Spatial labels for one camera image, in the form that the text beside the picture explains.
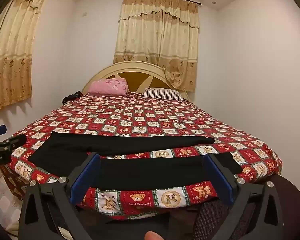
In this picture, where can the beige floral valance curtain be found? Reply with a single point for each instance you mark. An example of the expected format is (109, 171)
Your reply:
(157, 37)

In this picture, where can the striped pillow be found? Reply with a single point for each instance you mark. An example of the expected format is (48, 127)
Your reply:
(162, 93)

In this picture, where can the person's right hand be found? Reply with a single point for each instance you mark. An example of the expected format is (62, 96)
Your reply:
(153, 236)

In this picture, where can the pink pillow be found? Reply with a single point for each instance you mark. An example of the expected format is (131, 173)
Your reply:
(108, 87)

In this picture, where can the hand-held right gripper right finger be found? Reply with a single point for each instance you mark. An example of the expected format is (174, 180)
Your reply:
(221, 180)

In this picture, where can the red teddy bear printed blanket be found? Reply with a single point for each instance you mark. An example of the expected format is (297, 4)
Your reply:
(140, 115)

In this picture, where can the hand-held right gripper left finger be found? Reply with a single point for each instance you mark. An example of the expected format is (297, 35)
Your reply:
(84, 180)

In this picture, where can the cream wooden bed headboard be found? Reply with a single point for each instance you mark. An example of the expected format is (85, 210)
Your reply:
(132, 76)

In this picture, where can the dark cloth bundle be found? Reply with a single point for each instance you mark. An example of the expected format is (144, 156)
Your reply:
(71, 97)

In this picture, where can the black pants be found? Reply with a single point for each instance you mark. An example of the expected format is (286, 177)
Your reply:
(130, 142)

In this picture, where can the dark dotted cloth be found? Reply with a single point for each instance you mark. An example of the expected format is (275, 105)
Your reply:
(210, 220)

